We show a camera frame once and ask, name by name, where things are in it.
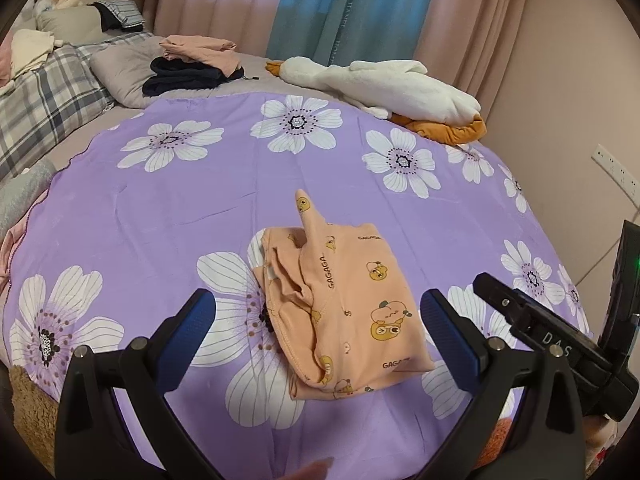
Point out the cream folded clothes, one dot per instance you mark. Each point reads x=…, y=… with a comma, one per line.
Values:
x=30, y=50

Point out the purple floral blanket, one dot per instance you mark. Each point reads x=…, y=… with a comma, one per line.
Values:
x=200, y=210

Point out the person's beige fluffy clothing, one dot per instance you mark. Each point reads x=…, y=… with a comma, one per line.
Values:
x=32, y=415

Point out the blue curtain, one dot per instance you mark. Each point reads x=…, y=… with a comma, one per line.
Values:
x=350, y=10

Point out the peach printed baby garment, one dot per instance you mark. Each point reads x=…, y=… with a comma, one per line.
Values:
x=350, y=300

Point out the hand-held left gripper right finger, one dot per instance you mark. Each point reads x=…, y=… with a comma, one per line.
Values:
x=447, y=345

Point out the pink cloth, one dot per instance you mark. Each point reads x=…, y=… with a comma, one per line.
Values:
x=5, y=60

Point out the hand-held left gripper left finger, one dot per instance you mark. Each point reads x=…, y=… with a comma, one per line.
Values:
x=190, y=340

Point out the folded navy clothes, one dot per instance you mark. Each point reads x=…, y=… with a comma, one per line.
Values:
x=185, y=77

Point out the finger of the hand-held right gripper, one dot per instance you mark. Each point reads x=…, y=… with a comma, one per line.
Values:
x=505, y=302

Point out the white goose plush toy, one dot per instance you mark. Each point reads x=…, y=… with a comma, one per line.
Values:
x=400, y=85

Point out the person's left hand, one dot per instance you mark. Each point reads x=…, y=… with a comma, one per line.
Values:
x=310, y=470

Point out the pink curtain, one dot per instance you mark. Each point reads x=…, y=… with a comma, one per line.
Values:
x=215, y=0
x=480, y=25

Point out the grey cloth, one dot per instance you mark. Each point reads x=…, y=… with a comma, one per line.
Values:
x=22, y=195

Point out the grey plaid pillow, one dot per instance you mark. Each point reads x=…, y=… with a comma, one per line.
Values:
x=45, y=100

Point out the beige pillow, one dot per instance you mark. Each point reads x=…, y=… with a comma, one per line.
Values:
x=70, y=25

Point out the folded pink clothes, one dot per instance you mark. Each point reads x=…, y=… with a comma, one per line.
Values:
x=200, y=50

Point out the small plaid cloth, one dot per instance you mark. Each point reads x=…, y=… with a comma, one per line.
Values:
x=122, y=14

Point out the white wall socket strip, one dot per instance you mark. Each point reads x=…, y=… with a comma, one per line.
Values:
x=617, y=165

